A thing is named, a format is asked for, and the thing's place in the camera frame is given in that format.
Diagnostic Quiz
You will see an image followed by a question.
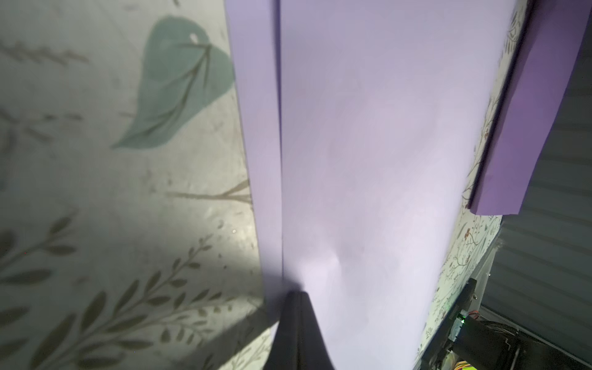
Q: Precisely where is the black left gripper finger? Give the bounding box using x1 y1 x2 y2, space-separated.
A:
263 291 334 370

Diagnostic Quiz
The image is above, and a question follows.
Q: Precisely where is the dark purple paper sheet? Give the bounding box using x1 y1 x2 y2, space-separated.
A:
470 1 591 216

